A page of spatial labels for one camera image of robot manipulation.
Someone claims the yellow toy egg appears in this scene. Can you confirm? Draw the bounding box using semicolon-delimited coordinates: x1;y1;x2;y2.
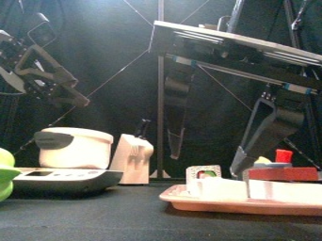
253;155;274;165

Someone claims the small red toy piece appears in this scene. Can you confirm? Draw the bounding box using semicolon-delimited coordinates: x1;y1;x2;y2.
274;149;295;164

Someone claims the grey blue toy piece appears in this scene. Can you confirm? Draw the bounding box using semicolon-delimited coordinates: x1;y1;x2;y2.
252;161;295;169

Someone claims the white toy rice cooker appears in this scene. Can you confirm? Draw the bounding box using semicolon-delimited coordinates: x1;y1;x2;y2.
33;126;117;170

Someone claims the toy sushi roll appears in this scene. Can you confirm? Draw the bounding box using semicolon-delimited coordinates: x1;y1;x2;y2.
185;164;224;189

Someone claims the pink plastic tray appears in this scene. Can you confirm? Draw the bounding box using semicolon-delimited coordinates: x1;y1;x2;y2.
160;184;322;217

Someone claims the grey toy kitchen scale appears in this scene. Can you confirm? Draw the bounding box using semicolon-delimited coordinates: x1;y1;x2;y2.
11;167;126;196

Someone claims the green plastic toy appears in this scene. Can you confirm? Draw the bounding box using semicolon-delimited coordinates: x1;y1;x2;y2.
0;147;23;203

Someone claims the metal frame pole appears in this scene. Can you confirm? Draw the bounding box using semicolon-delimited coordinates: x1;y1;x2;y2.
149;0;174;181

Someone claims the black toy knife handle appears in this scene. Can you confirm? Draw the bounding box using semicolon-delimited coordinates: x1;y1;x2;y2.
134;118;153;140

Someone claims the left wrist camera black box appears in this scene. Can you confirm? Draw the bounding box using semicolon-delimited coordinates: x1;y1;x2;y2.
27;12;59;49

